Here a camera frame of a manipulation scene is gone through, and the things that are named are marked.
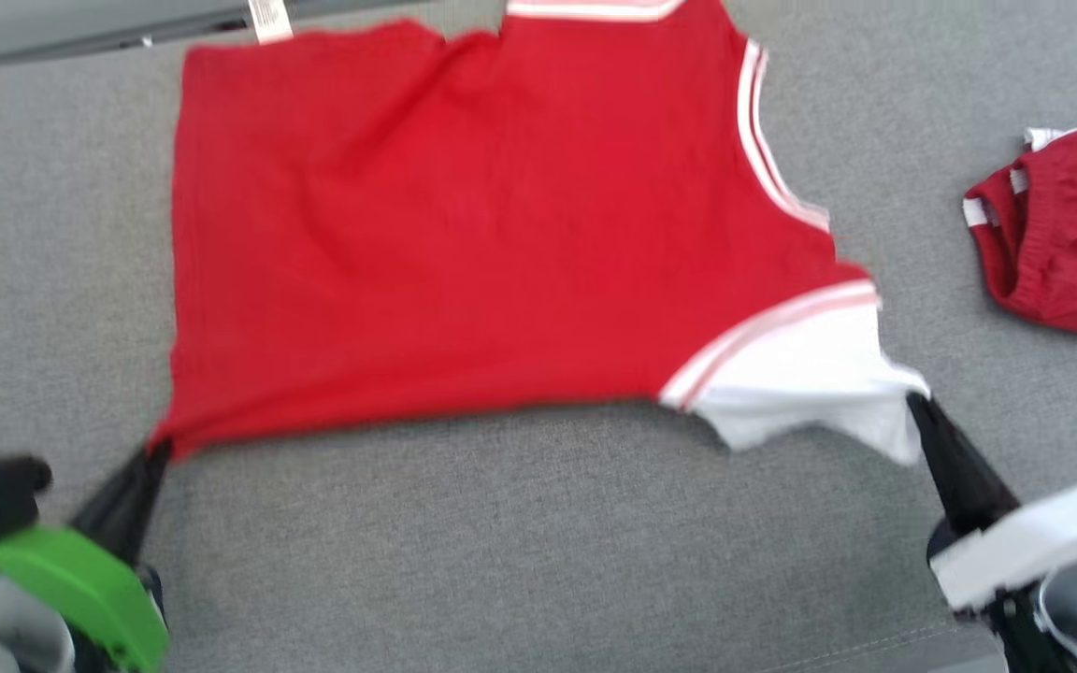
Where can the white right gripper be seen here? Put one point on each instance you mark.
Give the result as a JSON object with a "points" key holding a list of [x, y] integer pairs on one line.
{"points": [[1034, 542]]}

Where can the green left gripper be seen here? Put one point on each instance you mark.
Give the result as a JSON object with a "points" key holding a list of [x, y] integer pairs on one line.
{"points": [[90, 589]]}

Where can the red shorts white stripe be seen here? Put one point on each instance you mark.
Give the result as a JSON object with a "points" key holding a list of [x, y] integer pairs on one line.
{"points": [[1071, 243]]}

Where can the red jersey white sleeves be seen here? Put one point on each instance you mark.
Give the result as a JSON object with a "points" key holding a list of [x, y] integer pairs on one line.
{"points": [[454, 234]]}

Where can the grey fabric sofa cushion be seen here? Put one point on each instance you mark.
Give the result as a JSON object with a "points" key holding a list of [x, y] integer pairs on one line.
{"points": [[501, 561]]}

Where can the grey partition base rail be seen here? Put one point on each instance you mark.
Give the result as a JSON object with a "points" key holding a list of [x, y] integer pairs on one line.
{"points": [[34, 42]]}

